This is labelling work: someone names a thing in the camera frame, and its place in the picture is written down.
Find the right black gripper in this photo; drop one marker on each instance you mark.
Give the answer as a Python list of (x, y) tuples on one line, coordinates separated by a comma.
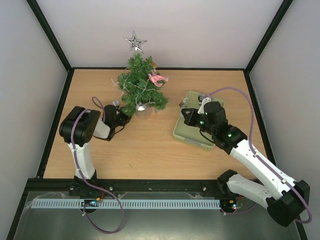
[(189, 118)]

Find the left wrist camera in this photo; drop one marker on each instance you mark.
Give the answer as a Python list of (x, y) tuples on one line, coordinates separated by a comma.
[(116, 103)]

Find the silver star ornament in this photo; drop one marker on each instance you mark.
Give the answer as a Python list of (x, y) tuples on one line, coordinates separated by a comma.
[(135, 43)]

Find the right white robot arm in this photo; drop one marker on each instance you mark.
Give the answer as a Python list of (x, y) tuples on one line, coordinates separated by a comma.
[(282, 196)]

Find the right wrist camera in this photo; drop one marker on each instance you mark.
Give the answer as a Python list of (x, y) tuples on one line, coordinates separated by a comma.
[(202, 100)]

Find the pink fabric bow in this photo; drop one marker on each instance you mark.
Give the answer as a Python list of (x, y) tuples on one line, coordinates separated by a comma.
[(157, 80)]

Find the black aluminium front rail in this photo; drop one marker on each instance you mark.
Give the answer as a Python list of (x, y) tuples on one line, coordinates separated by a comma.
[(126, 185)]

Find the silver glitter ball ornament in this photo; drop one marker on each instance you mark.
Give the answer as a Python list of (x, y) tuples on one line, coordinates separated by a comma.
[(141, 107)]

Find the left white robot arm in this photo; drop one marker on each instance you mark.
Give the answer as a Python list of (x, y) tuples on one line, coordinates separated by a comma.
[(81, 125)]

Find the clear plastic battery box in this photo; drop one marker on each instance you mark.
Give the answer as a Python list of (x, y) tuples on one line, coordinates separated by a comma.
[(144, 114)]

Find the small green christmas tree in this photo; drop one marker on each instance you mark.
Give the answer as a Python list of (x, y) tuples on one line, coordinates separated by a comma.
[(141, 66)]

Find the white slotted cable duct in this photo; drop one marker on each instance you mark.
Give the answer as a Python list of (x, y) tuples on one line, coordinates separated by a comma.
[(128, 204)]

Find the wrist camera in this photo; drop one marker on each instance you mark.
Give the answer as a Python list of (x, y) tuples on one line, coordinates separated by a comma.
[(202, 100), (116, 103)]

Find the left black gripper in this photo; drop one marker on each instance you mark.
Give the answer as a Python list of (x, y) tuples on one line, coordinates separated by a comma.
[(128, 119)]

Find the silver word ornament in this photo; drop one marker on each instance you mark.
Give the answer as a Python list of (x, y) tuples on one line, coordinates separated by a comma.
[(183, 103)]

